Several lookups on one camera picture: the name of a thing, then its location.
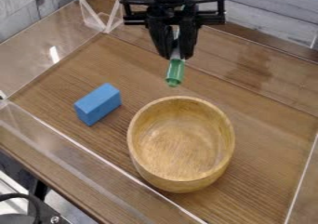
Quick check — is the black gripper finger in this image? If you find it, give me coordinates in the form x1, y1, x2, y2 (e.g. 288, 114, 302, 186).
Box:
149, 18, 174, 59
180, 17, 198, 59

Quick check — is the black metal table clamp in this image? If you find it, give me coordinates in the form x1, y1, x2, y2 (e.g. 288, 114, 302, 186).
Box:
27, 202, 71, 224

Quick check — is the clear acrylic corner bracket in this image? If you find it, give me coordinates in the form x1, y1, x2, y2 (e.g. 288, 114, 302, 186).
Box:
79, 0, 123, 34

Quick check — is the brown wooden bowl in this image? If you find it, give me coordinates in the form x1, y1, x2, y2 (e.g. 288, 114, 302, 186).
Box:
127, 96, 236, 193

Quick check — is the green Expo marker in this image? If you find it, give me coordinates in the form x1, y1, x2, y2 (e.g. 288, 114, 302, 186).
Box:
166, 29, 186, 87

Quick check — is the black cable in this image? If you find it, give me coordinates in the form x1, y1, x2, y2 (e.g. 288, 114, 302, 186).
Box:
0, 193, 43, 224

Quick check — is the blue rectangular block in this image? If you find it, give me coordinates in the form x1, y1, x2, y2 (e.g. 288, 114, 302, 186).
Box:
74, 83, 122, 126

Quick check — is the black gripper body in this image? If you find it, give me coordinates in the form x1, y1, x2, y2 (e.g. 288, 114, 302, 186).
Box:
119, 0, 226, 25

